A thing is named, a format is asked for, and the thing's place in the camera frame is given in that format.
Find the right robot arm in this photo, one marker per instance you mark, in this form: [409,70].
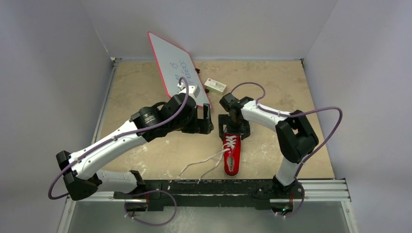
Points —
[296,137]

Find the white shoelace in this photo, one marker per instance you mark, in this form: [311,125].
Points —
[229,143]

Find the pink framed whiteboard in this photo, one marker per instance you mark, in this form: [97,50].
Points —
[173,63]

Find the red canvas sneaker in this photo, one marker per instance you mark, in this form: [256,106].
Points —
[231,155]

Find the aluminium rail frame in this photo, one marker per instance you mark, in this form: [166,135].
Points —
[137,84]

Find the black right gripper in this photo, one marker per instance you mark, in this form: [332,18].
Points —
[233,128]

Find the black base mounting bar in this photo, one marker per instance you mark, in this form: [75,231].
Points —
[260,194]

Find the small white green box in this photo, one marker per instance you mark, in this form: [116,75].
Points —
[215,86]

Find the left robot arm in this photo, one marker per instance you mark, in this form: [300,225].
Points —
[82,171]

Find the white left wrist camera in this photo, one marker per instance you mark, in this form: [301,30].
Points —
[192,90]

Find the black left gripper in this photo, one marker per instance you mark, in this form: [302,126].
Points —
[201,126]

